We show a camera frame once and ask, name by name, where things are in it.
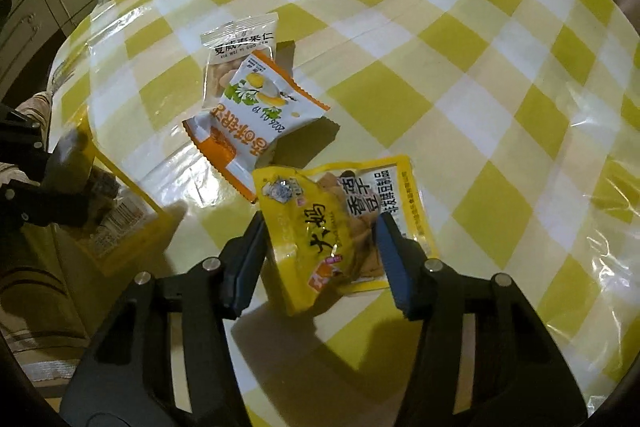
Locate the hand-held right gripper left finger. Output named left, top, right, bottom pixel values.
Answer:
left=60, top=210, right=268, bottom=427

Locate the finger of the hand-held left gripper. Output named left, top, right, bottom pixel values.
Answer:
left=0, top=104, right=48, bottom=150
left=0, top=154, right=93, bottom=228

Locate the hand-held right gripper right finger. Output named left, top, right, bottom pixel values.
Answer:
left=375, top=213, right=586, bottom=427

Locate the long black snack packet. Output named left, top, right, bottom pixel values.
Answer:
left=80, top=177, right=151, bottom=258

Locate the yellow tofu snack packet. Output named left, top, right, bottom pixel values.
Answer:
left=251, top=155, right=441, bottom=317

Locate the white orange snack packet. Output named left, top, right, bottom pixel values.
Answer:
left=182, top=53, right=332, bottom=204

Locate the yellow checkered tablecloth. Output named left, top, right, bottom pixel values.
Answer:
left=47, top=0, right=640, bottom=427

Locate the white nut snack packet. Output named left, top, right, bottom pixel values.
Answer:
left=200, top=13, right=280, bottom=110

